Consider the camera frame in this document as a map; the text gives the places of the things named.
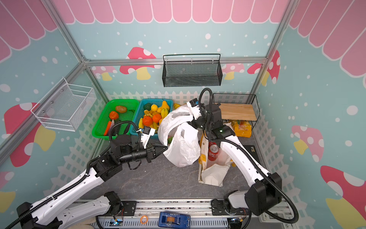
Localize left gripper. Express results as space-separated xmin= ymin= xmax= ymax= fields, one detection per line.
xmin=119 ymin=141 xmax=168 ymax=164

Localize white plastic grocery bag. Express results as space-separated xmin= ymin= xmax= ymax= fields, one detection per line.
xmin=158 ymin=106 xmax=201 ymax=168

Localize red soda can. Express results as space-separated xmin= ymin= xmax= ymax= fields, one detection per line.
xmin=208 ymin=142 xmax=219 ymax=161

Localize white tote bag yellow handles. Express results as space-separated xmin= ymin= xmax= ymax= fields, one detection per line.
xmin=198 ymin=135 xmax=233 ymax=187

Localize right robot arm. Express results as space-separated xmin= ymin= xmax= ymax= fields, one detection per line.
xmin=187 ymin=88 xmax=299 ymax=224

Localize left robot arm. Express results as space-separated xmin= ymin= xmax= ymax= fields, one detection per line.
xmin=7 ymin=121 xmax=168 ymax=229

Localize teal plastic basket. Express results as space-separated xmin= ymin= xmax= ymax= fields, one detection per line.
xmin=129 ymin=98 xmax=173 ymax=135

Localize orange fruit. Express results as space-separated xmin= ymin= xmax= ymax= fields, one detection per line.
xmin=142 ymin=116 xmax=153 ymax=127

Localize yellow snack package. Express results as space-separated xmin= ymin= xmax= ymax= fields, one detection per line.
xmin=233 ymin=121 xmax=252 ymax=138

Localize yellow pear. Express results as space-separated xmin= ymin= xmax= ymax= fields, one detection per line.
xmin=161 ymin=100 xmax=170 ymax=111

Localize yellow lemon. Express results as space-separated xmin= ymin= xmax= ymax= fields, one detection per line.
xmin=151 ymin=104 xmax=158 ymax=112

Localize green plastic basket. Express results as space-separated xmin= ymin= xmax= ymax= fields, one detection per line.
xmin=92 ymin=99 xmax=140 ymax=140

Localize black flat box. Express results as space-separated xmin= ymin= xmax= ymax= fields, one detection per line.
xmin=244 ymin=145 xmax=260 ymax=163

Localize orange carrot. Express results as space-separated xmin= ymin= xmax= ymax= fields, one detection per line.
xmin=104 ymin=121 xmax=112 ymax=136

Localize brown potato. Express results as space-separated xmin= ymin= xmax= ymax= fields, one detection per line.
xmin=115 ymin=106 xmax=128 ymax=114

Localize orange bell pepper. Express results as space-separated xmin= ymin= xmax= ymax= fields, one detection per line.
xmin=109 ymin=111 xmax=119 ymax=120

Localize black wire shelf wooden board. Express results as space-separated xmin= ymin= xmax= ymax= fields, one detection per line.
xmin=213 ymin=93 xmax=260 ymax=125

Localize black mesh wall basket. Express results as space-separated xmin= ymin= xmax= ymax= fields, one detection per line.
xmin=162 ymin=53 xmax=223 ymax=87

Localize blue device on rail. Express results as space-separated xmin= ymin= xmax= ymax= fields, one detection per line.
xmin=158 ymin=212 xmax=191 ymax=229

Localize white wire wall basket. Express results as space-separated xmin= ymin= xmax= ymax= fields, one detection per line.
xmin=30 ymin=78 xmax=97 ymax=132

